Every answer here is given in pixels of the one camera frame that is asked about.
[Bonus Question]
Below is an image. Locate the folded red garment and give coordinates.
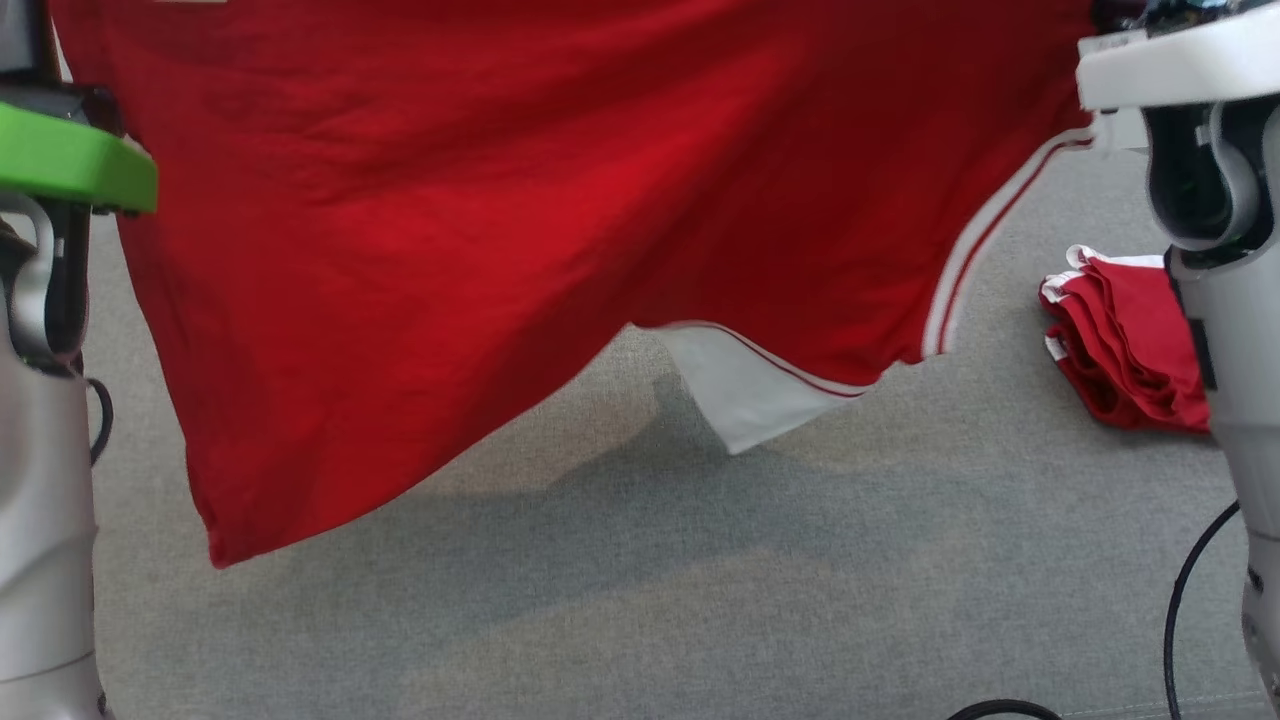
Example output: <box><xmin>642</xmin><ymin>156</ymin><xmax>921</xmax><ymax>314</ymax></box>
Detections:
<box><xmin>1038</xmin><ymin>245</ymin><xmax>1213</xmax><ymax>433</ymax></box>

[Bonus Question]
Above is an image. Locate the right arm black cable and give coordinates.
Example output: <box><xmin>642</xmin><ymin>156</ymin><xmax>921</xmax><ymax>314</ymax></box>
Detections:
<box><xmin>945</xmin><ymin>498</ymin><xmax>1243</xmax><ymax>720</ymax></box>

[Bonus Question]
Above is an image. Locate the red white lettered jersey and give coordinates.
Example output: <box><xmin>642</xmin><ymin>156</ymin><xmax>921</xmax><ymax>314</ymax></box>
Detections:
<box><xmin>48</xmin><ymin>0</ymin><xmax>1101</xmax><ymax>569</ymax></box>

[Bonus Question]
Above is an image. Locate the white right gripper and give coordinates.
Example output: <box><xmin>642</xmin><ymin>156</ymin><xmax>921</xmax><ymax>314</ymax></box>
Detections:
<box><xmin>1075</xmin><ymin>8</ymin><xmax>1280</xmax><ymax>151</ymax></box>

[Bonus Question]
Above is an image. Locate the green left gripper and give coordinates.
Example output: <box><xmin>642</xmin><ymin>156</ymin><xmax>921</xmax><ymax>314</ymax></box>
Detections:
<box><xmin>0</xmin><ymin>100</ymin><xmax>159</xmax><ymax>216</ymax></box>

